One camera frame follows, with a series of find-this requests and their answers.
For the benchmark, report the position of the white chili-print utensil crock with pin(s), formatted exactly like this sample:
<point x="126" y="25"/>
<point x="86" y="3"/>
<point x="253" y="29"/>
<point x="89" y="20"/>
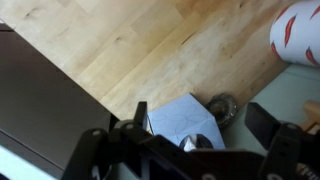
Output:
<point x="295" y="33"/>

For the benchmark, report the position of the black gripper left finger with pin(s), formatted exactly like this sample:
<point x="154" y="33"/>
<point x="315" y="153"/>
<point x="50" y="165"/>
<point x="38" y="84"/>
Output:
<point x="148" y="157"/>

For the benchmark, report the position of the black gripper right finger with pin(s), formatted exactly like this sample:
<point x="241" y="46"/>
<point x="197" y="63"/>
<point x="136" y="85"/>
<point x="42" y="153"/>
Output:
<point x="287" y="145"/>

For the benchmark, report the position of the small glass dish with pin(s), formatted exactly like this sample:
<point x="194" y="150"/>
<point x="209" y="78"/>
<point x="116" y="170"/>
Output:
<point x="224" y="108"/>

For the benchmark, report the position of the white kitchen stove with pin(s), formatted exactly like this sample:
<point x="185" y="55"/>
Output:
<point x="42" y="111"/>

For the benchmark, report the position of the light blue tissue box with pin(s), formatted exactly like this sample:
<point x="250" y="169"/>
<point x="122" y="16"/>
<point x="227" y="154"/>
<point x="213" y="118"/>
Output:
<point x="187" y="124"/>

